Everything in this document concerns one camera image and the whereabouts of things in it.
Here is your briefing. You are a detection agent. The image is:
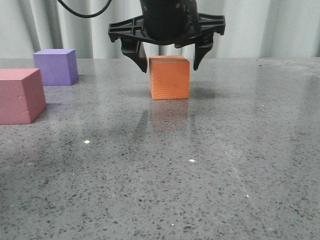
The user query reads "pink foam cube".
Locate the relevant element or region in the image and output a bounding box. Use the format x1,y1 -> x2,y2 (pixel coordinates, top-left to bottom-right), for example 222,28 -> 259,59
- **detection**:
0,68 -> 47,125

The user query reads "pale green curtain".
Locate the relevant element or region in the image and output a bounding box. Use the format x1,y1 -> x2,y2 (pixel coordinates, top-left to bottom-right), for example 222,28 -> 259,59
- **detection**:
0,0 -> 320,59

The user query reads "orange foam cube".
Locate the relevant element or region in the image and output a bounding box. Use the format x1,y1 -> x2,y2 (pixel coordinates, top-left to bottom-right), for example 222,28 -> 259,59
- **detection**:
149,55 -> 190,100

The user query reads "purple foam cube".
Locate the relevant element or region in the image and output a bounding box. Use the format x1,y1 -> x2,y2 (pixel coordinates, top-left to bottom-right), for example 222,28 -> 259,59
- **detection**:
33,49 -> 79,86

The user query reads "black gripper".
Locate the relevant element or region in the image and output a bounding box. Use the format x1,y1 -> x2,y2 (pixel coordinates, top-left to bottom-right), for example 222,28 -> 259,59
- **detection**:
108,0 -> 226,73

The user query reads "black cable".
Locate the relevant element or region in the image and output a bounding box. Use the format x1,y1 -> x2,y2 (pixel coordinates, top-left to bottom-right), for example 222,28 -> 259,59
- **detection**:
56,0 -> 113,19

